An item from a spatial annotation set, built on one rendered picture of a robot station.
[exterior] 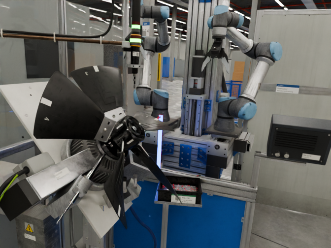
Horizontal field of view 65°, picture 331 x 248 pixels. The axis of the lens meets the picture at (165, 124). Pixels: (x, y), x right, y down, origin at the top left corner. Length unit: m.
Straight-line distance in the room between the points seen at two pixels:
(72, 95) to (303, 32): 2.31
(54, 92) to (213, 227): 1.15
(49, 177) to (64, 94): 0.26
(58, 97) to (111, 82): 0.34
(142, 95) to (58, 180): 1.19
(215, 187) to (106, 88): 0.79
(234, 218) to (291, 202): 1.62
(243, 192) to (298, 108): 1.53
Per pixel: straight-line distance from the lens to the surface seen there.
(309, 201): 3.14
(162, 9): 1.74
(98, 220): 1.09
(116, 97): 1.12
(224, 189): 1.48
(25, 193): 0.82
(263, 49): 1.83
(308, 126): 1.33
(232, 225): 1.60
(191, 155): 1.91
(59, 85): 0.90
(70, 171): 0.93
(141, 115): 1.33
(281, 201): 3.13
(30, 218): 1.25
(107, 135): 1.01
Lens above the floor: 1.48
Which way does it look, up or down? 14 degrees down
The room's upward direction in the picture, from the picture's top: 3 degrees clockwise
